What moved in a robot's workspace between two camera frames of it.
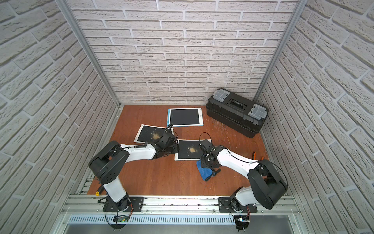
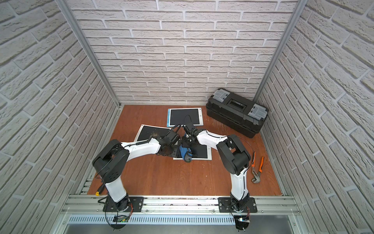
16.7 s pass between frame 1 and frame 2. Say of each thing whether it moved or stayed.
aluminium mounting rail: stayed
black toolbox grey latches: stayed
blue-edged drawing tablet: stayed
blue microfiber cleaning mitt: moved
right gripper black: moved
